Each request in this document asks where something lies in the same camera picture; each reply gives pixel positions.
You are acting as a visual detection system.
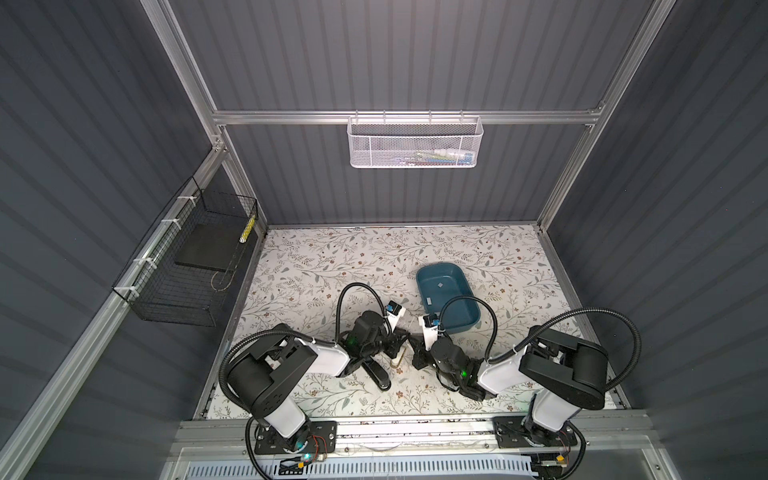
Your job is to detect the black wire basket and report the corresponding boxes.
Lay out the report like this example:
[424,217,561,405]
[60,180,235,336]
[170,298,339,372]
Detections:
[113,178,259,327]

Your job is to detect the white wire mesh basket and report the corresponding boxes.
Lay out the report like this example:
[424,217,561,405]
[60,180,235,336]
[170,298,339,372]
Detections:
[346,115,484,169]

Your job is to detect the yellow marker pen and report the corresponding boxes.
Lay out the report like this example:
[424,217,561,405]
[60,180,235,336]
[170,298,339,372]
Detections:
[239,216,256,244]

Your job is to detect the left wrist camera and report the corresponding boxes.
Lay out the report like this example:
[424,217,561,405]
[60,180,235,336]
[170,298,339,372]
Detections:
[384,300,407,331]

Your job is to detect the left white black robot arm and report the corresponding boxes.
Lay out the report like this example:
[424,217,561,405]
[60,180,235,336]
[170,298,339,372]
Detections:
[218,282,409,452]

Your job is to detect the black stapler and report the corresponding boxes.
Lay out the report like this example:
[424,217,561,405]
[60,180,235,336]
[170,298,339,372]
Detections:
[362,358,392,391]

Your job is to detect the white slotted cable duct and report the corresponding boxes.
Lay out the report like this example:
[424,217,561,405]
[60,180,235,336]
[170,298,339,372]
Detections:
[182,457,535,480]

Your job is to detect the black flat pad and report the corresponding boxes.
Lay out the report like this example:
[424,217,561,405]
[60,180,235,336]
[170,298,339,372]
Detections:
[174,224,242,272]

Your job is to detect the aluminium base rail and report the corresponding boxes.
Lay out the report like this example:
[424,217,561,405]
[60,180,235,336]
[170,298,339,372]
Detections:
[171,410,653,455]

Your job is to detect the teal plastic tray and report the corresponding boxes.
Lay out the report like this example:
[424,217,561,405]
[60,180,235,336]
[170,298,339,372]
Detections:
[416,262,481,334]

